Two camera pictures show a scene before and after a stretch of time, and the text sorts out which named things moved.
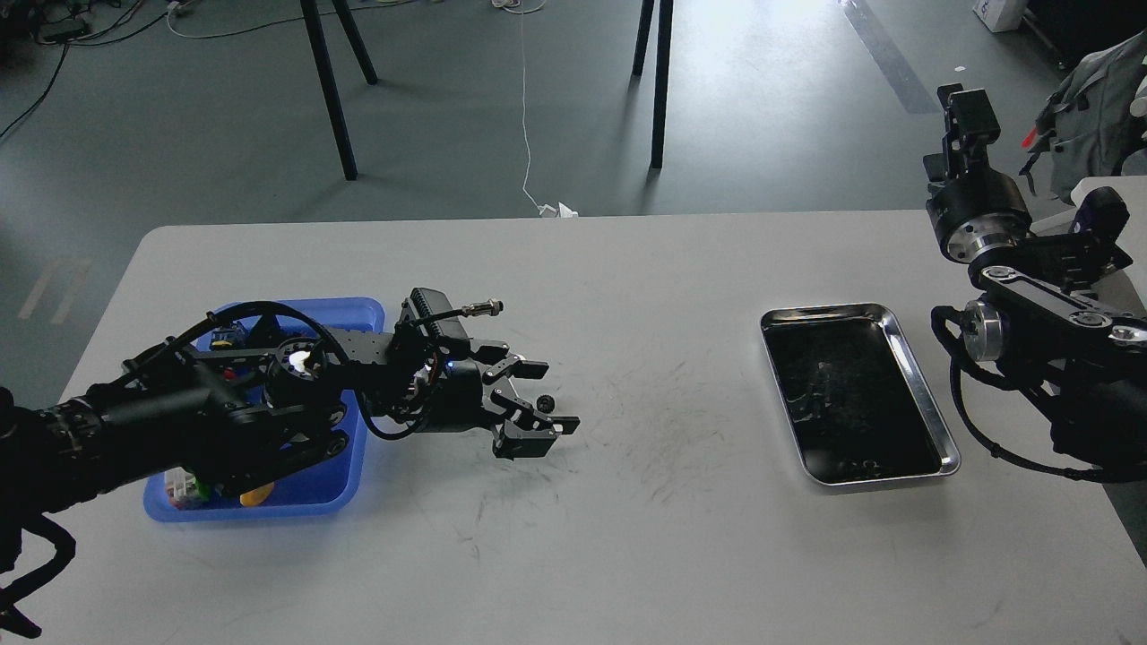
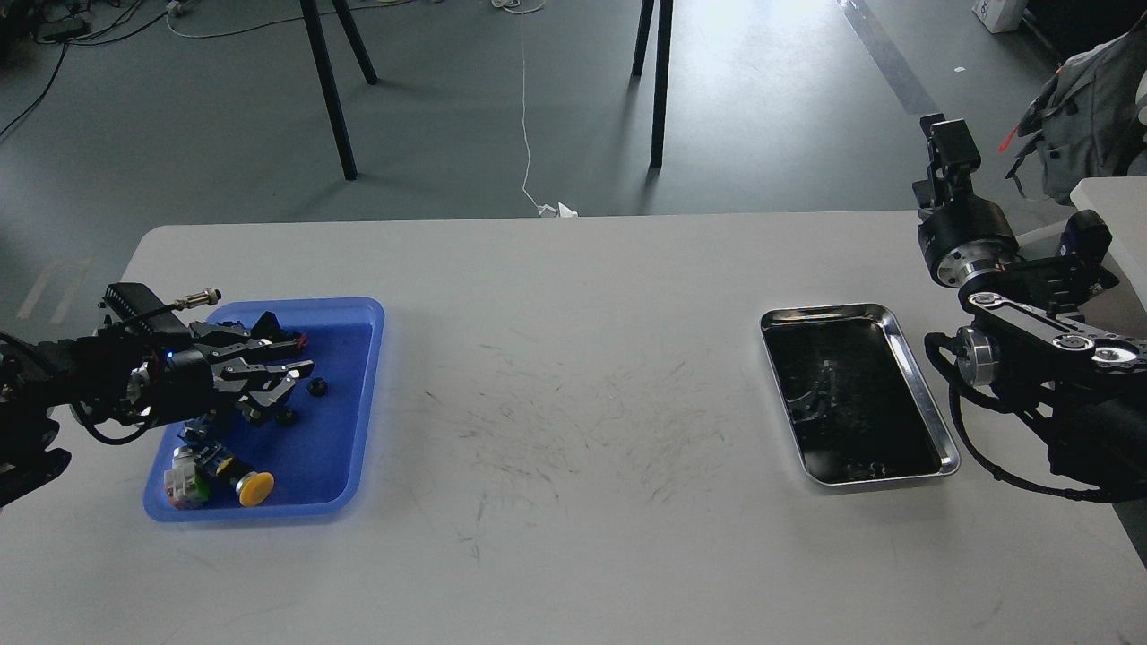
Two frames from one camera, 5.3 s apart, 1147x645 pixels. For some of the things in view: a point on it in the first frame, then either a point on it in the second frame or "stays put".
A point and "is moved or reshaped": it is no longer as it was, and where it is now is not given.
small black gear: (545, 403) is moved or reshaped
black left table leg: (330, 79) stays put
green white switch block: (185, 491) stays put
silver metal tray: (858, 405) stays put
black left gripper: (459, 404) → (185, 380)
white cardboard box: (1000, 15) stays put
